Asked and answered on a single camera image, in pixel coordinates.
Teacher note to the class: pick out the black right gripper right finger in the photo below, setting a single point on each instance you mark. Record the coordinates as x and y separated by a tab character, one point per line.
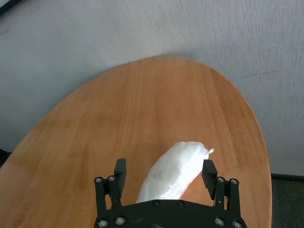
218	185

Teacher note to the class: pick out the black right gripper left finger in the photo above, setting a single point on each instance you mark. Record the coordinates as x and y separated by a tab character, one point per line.
111	185

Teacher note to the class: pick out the white sandbag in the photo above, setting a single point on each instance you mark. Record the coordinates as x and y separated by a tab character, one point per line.
173	171

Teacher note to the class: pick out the black baseboard strip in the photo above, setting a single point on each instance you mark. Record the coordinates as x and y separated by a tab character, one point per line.
287	177

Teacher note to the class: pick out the black wall rail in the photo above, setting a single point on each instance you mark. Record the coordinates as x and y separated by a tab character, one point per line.
6	6

